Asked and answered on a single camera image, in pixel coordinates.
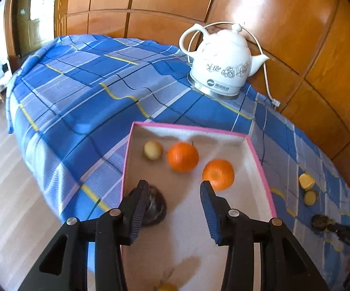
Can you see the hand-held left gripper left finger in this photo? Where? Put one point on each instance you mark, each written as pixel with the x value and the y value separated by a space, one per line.
pixel 137 210

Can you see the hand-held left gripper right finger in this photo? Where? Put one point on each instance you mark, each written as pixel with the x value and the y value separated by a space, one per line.
pixel 210 209

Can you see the dark brown water chestnut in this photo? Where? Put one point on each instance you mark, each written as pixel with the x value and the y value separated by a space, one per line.
pixel 155 209

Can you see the pink-rimmed white tray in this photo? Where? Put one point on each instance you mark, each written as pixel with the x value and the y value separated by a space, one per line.
pixel 187 218

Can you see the long dark sugarcane piece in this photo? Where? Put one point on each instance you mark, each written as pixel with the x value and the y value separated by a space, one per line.
pixel 319 222

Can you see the orange mandarin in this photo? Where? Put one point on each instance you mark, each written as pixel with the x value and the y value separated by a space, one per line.
pixel 218 175
pixel 183 157

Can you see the short dark sugarcane piece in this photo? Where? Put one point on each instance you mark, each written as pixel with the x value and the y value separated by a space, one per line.
pixel 310 198

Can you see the small tan longan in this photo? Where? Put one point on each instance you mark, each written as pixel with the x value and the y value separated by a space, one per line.
pixel 153 150
pixel 167 287

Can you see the yellow sugarcane chunk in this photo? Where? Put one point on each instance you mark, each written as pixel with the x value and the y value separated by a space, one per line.
pixel 306 181

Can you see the silver kettle base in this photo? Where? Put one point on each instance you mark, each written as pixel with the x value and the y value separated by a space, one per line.
pixel 217 92

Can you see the blue plaid cloth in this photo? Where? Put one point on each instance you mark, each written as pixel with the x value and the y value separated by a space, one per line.
pixel 87 97

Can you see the white ceramic electric kettle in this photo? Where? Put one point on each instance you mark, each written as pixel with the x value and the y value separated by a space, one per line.
pixel 266 75
pixel 223 57

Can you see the wooden wardrobe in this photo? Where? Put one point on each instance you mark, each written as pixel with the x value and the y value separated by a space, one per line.
pixel 284 21

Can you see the wooden glass door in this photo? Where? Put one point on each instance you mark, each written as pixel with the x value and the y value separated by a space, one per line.
pixel 37 15

